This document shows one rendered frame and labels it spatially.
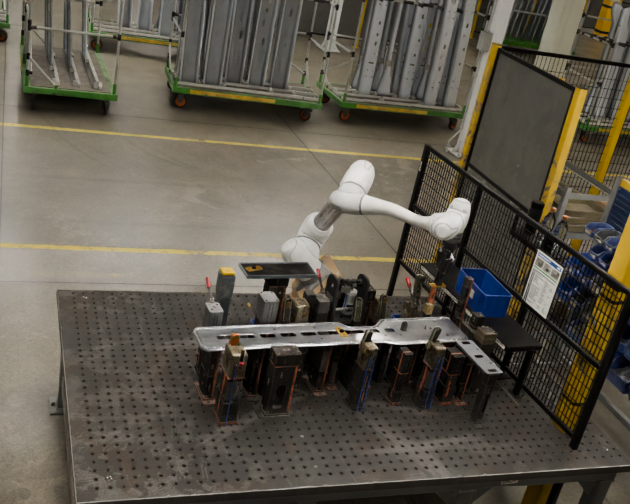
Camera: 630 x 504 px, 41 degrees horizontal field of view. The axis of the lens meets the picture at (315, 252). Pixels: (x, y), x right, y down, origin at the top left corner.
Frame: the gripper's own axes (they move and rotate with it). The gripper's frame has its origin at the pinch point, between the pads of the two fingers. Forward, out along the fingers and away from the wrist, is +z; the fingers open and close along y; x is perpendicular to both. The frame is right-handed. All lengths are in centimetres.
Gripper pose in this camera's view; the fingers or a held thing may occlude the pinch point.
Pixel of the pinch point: (439, 277)
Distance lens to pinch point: 410.7
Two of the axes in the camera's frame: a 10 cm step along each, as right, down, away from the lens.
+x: 9.1, 0.1, 4.2
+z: -2.0, 8.9, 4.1
